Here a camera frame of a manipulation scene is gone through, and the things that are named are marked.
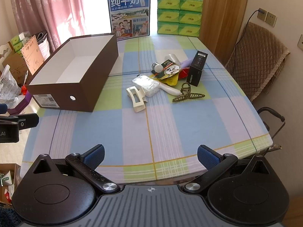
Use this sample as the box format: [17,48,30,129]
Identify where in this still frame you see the clear plastic cup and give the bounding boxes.
[164,54,182,65]

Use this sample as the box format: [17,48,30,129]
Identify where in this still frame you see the black product box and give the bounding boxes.
[186,51,208,87]

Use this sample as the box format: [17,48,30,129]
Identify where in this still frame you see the white shopping bags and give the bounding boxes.
[35,30,51,60]

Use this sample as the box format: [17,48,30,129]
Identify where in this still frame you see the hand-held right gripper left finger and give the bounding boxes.
[32,144,121,194]

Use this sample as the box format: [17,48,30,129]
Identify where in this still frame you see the wooden door panel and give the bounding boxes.
[189,0,251,65]

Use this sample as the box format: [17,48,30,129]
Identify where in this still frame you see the white electric toothbrush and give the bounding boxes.
[158,82,182,96]

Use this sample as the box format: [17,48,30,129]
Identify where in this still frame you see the open box with packets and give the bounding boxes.
[0,163,22,206]

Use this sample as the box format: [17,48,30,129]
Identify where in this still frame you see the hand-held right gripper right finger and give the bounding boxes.
[184,145,273,194]

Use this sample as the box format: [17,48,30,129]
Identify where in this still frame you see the dark green card package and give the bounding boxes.
[154,60,182,80]

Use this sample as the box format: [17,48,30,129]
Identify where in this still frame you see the black metal frame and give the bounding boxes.
[257,107,286,152]

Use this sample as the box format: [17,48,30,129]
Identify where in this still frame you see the olive green hair claw clip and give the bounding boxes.
[172,82,206,103]

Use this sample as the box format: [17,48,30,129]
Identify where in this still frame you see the white plastic bag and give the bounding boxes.
[0,65,22,105]

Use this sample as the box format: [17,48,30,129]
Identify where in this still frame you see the brown cardboard storage box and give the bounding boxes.
[26,33,119,113]

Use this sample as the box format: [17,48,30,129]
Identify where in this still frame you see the black power cable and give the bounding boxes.
[233,9,261,61]

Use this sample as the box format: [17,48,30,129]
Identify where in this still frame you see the plaid tablecloth desktop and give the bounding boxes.
[21,35,271,185]

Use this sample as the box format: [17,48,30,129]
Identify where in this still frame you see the red snack packet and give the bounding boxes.
[177,67,190,79]

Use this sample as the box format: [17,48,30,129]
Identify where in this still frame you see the purple tube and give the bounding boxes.
[179,59,194,69]

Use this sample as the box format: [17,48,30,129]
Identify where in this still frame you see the pink curtain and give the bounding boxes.
[9,0,87,51]

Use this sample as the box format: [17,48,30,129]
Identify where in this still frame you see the chair with brown quilted cover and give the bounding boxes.
[225,22,291,102]

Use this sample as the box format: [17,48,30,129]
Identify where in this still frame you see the loose green tissue packs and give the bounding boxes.
[11,35,25,52]

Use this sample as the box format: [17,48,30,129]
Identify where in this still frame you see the clear plastic packet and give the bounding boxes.
[132,74,160,97]

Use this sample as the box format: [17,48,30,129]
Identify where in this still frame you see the small white balm jar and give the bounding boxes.
[151,62,164,74]

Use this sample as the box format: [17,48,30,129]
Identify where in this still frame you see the blue printed milk carton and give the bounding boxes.
[106,0,151,42]

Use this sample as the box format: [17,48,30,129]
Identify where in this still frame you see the white hair claw clip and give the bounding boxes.
[126,86,148,113]

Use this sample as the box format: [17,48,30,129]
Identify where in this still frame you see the stack of green tissue packets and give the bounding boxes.
[157,0,204,38]

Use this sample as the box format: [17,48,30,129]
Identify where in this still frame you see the purple plastic item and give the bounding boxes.
[8,92,33,115]

